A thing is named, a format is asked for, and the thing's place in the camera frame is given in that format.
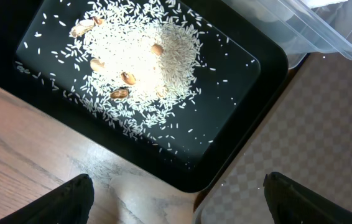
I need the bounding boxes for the leftover rice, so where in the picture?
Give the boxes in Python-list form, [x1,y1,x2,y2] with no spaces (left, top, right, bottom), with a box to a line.
[14,0,257,156]

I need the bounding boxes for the black rectangular waste tray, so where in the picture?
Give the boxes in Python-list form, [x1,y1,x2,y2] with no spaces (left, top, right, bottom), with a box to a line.
[0,0,288,193]

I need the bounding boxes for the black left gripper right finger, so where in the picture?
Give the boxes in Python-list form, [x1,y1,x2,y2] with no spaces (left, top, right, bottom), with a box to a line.
[263,172,352,224]

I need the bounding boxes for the clear plastic waste bin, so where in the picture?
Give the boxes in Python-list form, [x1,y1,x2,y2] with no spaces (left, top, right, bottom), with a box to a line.
[226,0,352,68]

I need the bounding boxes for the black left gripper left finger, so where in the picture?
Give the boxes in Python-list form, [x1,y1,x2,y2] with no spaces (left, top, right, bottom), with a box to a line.
[0,174,95,224]

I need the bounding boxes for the dark brown serving tray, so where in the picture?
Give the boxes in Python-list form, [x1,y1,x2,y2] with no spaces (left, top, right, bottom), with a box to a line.
[195,54,352,223]

